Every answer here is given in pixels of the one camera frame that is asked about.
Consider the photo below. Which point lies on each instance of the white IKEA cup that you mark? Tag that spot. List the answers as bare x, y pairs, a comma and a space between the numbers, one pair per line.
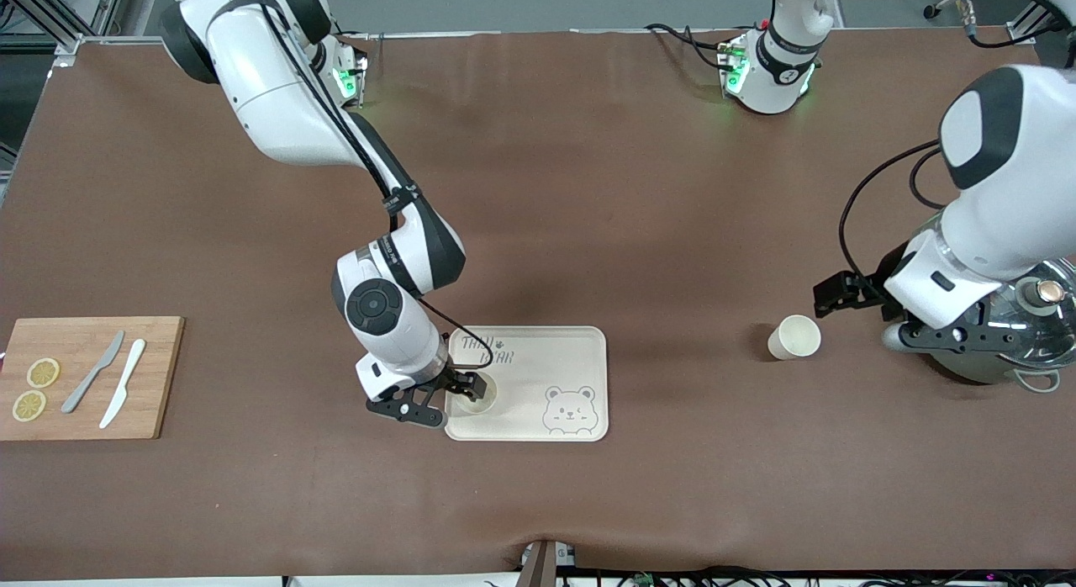
472, 405
794, 338

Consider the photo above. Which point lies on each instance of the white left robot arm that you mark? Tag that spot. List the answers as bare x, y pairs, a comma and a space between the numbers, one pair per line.
1009, 208

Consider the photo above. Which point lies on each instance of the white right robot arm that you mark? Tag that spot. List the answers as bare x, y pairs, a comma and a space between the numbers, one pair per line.
277, 91

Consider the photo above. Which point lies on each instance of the beige bear print tray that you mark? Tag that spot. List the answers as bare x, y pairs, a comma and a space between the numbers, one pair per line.
538, 377

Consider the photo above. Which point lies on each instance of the green-grey cooking pot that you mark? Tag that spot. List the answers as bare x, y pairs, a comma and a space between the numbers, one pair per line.
992, 367

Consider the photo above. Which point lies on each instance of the glass pot lid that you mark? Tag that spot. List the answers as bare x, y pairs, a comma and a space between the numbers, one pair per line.
1046, 318

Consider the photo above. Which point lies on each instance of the brown table cover sheet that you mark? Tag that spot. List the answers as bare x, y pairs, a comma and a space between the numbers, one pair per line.
588, 192

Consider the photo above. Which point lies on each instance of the white plastic knife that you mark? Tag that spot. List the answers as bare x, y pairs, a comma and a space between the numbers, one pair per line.
124, 381

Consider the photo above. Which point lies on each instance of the aluminium corner profile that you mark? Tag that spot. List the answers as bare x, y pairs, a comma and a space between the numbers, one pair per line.
1027, 28

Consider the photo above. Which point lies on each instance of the black caster with grey leg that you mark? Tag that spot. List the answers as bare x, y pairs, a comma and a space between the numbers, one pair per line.
930, 11

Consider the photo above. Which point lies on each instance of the grey plastic knife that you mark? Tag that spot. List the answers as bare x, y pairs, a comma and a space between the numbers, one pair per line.
88, 377

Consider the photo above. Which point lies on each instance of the wooden cutting board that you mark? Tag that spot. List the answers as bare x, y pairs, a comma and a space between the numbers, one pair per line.
84, 402

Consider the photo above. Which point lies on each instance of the lemon slice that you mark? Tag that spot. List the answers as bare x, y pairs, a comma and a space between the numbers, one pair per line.
29, 405
43, 372

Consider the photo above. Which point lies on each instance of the grey mount post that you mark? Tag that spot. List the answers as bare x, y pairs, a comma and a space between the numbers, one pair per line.
542, 563

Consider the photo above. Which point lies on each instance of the aluminium frame with black bars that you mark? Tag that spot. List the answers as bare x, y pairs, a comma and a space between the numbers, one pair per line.
50, 19

